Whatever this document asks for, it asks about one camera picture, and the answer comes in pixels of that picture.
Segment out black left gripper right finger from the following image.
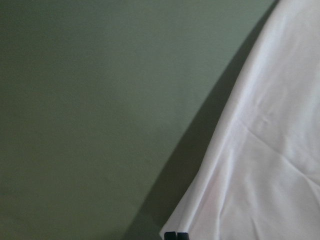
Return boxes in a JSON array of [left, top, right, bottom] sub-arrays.
[[177, 232, 189, 240]]

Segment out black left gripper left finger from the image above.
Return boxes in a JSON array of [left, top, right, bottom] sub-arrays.
[[164, 231, 177, 240]]

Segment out pink Snoopy t-shirt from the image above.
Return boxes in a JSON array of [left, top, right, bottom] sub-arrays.
[[160, 0, 320, 240]]

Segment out brown table mat blue grid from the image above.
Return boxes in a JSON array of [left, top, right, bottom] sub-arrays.
[[0, 0, 277, 240]]

